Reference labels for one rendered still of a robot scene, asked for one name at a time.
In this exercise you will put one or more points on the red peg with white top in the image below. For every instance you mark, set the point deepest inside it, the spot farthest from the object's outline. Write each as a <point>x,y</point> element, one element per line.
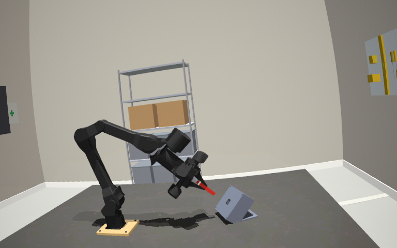
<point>205,187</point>

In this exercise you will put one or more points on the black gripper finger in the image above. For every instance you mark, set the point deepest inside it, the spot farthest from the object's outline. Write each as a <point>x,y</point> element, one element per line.
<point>192,184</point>
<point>199,177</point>

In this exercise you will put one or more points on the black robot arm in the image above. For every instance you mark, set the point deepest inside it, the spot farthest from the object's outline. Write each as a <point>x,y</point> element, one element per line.
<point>113,196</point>

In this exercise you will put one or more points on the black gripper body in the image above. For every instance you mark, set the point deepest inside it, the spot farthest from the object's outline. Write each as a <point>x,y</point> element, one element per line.
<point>174,190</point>

